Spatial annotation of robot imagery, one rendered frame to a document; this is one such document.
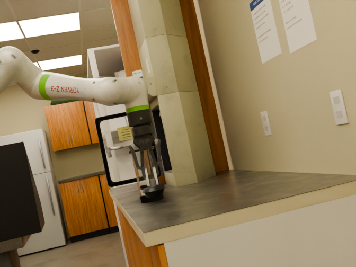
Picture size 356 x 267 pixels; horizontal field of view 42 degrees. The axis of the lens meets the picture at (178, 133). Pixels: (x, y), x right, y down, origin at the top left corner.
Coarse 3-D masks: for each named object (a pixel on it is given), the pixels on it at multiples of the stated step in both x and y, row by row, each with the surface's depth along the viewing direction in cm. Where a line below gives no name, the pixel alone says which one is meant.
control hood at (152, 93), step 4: (152, 76) 231; (144, 80) 229; (148, 80) 230; (152, 80) 230; (148, 84) 230; (152, 84) 230; (148, 88) 230; (152, 88) 230; (148, 92) 229; (152, 92) 230; (156, 92) 230; (148, 96) 236; (152, 96) 232; (148, 100) 245
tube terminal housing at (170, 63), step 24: (144, 48) 240; (168, 48) 233; (144, 72) 256; (168, 72) 232; (192, 72) 248; (168, 96) 231; (192, 96) 243; (168, 120) 230; (192, 120) 238; (168, 144) 230; (192, 144) 234; (192, 168) 231
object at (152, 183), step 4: (152, 180) 178; (152, 184) 178; (148, 188) 177; (152, 188) 175; (156, 188) 175; (160, 188) 176; (164, 188) 178; (144, 192) 176; (148, 192) 176; (152, 192) 175; (156, 192) 176; (160, 192) 176; (148, 196) 177; (152, 196) 176; (156, 196) 176
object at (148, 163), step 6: (144, 150) 189; (138, 156) 189; (144, 156) 189; (138, 162) 190; (144, 162) 189; (150, 162) 190; (150, 168) 190; (138, 174) 190; (150, 174) 189; (138, 180) 191; (144, 180) 189; (138, 186) 192; (144, 186) 189
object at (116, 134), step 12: (108, 120) 258; (120, 120) 258; (108, 132) 258; (120, 132) 258; (108, 144) 257; (120, 144) 258; (120, 156) 258; (120, 168) 257; (132, 168) 258; (120, 180) 257
